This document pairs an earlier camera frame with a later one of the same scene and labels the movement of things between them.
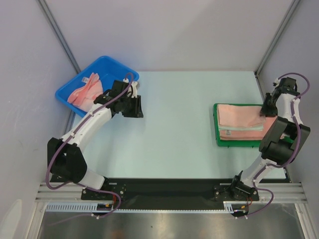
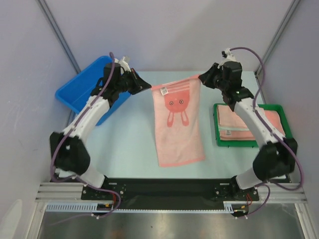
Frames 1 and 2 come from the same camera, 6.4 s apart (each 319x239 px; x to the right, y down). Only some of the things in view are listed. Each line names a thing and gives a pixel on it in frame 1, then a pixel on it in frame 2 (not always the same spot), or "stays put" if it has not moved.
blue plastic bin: (108, 70) stays put
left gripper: (136, 111) -> (139, 84)
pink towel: (83, 98) -> (178, 113)
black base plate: (168, 193) stays put
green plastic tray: (235, 143) stays put
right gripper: (269, 107) -> (212, 77)
